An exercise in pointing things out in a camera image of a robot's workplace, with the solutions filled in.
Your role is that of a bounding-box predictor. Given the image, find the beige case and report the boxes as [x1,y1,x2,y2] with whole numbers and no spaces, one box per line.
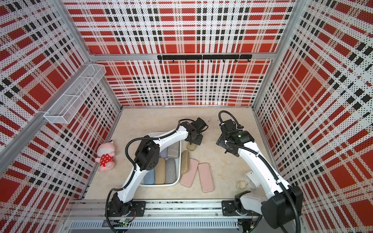
[180,150,190,175]
[186,143,197,151]

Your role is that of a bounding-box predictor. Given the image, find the purple fabric glasses case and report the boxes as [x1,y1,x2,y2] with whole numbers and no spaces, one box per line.
[159,148,168,159]

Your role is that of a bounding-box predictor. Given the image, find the pink case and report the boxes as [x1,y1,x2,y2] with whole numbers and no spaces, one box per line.
[180,159,199,188]
[198,163,214,193]

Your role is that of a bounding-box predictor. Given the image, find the grey fabric glasses case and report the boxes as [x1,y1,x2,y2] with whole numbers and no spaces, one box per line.
[166,159,177,184]

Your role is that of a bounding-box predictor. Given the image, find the tan case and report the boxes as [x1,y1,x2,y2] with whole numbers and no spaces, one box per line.
[155,158,166,185]

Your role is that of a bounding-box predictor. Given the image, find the blue case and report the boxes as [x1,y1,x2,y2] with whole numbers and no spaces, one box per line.
[143,169,155,185]

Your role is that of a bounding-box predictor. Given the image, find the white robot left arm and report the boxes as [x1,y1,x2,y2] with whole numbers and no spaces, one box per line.
[105,118,208,233]

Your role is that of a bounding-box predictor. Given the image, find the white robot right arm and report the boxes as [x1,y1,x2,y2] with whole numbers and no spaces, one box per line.
[216,111,304,233]

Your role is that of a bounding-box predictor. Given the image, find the white plastic storage tray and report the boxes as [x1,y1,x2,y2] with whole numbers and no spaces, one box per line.
[140,132,181,187]

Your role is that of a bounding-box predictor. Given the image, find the white round device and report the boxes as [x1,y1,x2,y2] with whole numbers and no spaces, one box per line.
[244,171,261,190]

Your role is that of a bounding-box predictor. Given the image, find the pink plush toy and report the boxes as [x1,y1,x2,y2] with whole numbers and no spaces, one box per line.
[95,140,116,172]

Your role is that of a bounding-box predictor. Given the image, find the black hook rail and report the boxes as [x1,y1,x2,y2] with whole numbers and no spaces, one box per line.
[157,54,253,61]

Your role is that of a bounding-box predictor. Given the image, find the white wire mesh basket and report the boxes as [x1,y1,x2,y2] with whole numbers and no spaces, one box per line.
[44,64,106,124]

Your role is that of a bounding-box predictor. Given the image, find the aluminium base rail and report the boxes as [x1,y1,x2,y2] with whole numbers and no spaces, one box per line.
[58,199,282,233]

